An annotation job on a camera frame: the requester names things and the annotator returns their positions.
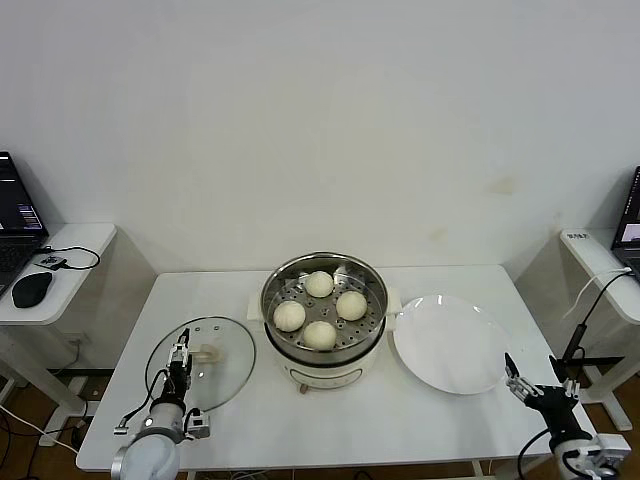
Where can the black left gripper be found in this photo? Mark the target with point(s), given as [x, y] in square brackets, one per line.
[180, 381]

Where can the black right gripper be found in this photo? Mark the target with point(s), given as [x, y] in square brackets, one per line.
[557, 410]

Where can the white steamed baozi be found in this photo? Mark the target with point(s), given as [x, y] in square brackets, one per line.
[351, 305]
[319, 284]
[289, 316]
[320, 335]

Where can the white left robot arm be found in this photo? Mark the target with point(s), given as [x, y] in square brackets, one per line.
[150, 450]

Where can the steel perforated steamer basket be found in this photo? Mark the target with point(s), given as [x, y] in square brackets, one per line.
[372, 295]

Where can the white round plate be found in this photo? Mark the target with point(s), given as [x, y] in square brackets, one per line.
[450, 345]

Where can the white side table with label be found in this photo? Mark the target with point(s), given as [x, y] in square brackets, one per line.
[600, 265]

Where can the white side table with mouse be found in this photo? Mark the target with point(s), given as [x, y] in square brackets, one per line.
[85, 245]

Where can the cream electric pot base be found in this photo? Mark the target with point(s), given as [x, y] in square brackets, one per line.
[325, 372]

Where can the small printed table label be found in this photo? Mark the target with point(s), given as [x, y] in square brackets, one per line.
[576, 236]

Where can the black computer mouse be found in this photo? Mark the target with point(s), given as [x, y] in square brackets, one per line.
[30, 291]

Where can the black laptop with video screen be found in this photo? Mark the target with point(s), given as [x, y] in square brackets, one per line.
[632, 220]

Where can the black laptop with code screen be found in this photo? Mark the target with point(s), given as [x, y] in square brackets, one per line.
[15, 215]

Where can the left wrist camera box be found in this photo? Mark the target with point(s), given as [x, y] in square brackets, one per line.
[200, 425]

